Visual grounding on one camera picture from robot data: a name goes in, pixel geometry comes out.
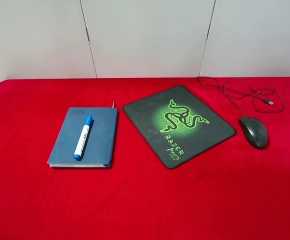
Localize blue hardcover notebook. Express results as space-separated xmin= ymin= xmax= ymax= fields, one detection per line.
xmin=47 ymin=102 xmax=118 ymax=168

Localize blue and white marker pen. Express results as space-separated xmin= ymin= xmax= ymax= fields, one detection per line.
xmin=73 ymin=115 xmax=93 ymax=161

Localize red tablecloth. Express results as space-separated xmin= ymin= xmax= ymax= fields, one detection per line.
xmin=0 ymin=77 xmax=290 ymax=240

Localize black computer mouse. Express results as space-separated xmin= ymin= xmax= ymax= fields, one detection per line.
xmin=239 ymin=116 xmax=268 ymax=149

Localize black green Razer mouse pad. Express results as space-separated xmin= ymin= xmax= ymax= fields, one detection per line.
xmin=123 ymin=85 xmax=236 ymax=169

